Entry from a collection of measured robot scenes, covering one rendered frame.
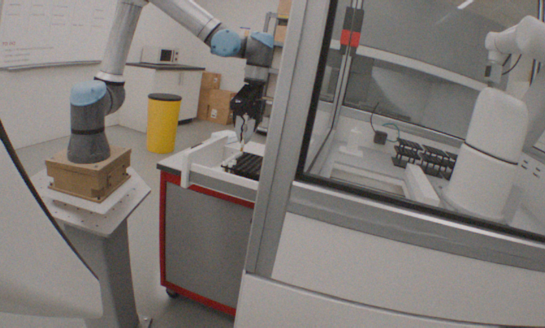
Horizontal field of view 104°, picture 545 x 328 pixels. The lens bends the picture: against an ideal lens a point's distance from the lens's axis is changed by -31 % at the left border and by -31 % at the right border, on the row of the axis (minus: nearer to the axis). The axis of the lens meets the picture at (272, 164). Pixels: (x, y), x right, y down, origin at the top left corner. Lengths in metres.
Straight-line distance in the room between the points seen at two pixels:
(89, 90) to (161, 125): 2.66
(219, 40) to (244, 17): 4.92
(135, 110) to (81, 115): 3.62
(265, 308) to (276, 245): 0.12
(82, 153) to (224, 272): 0.78
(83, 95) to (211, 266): 0.88
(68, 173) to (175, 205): 0.53
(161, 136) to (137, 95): 1.11
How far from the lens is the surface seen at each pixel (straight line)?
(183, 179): 0.92
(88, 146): 0.96
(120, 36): 1.04
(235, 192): 0.87
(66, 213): 0.93
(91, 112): 0.94
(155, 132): 3.59
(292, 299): 0.44
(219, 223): 1.25
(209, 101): 5.50
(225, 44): 0.81
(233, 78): 5.70
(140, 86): 4.45
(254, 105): 0.97
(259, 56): 0.96
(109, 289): 1.17
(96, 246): 1.06
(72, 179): 0.99
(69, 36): 4.09
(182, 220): 1.33
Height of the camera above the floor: 1.22
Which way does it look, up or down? 19 degrees down
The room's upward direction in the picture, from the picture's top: 11 degrees clockwise
